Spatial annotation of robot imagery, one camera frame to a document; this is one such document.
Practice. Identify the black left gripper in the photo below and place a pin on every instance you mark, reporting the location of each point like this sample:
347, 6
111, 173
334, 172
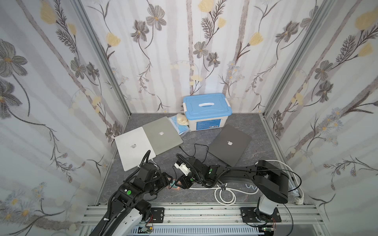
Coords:
165, 179

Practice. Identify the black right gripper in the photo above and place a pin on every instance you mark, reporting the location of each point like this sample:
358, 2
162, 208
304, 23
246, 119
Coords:
183, 180

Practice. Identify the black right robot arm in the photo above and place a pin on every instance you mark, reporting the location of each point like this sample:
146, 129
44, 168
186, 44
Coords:
271, 181

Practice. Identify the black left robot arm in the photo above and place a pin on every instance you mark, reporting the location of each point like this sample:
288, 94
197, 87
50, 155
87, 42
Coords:
127, 207

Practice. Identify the white silver laptop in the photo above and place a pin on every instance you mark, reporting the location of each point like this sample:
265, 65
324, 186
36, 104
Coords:
132, 146

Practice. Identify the dark grey laptop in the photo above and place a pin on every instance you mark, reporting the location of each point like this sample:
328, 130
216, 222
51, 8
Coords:
229, 145

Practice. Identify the grey silver laptop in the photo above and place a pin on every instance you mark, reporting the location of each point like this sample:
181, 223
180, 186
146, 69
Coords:
162, 135

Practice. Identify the orange power strip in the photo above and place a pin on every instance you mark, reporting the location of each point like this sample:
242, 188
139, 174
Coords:
173, 186

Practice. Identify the blue face mask pack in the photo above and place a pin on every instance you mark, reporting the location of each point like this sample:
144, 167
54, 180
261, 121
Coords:
181, 129

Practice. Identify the blue lid storage box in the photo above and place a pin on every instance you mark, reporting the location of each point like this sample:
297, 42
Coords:
206, 111

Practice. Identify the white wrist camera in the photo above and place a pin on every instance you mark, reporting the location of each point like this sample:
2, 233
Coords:
184, 169

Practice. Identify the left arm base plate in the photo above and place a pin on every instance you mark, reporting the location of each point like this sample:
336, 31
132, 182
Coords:
157, 215

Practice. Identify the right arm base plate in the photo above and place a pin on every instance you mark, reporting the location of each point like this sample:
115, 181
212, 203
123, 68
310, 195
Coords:
249, 215

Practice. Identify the aluminium mounting rail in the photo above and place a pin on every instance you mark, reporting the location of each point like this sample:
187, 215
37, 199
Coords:
194, 219

